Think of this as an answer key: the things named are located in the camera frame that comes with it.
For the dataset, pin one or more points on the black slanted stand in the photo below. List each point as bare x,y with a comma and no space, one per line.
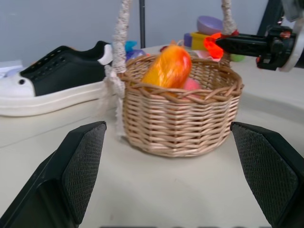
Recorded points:
269,16

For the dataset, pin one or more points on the blue toy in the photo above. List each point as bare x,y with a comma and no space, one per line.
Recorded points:
130,46

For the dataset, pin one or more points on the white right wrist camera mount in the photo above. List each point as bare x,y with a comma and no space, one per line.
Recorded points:
295,51

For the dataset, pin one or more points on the purple plastic bowl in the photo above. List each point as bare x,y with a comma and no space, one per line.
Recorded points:
209,23

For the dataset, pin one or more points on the purple toy block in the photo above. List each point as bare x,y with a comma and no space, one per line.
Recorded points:
187,40

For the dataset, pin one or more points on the pink peach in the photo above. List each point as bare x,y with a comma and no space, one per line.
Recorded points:
192,84

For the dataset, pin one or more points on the black and white sneaker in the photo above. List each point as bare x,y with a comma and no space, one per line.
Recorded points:
57,71

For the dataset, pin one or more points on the yellow toy block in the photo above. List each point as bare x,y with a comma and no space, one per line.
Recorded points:
199,40

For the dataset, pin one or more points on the black thin pole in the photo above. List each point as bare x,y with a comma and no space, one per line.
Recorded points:
142,23

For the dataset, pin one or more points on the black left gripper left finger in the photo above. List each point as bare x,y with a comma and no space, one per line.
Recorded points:
59,180

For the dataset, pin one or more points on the green round toy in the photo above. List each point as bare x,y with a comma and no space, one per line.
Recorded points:
237,58

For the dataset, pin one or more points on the purple round toy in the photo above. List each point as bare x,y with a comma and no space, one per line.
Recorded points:
135,54

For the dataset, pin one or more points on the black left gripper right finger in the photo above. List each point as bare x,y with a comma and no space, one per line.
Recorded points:
270,171

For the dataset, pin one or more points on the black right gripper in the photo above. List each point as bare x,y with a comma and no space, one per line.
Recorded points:
276,48

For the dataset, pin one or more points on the orange yellow mango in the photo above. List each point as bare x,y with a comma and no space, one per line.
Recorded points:
169,67

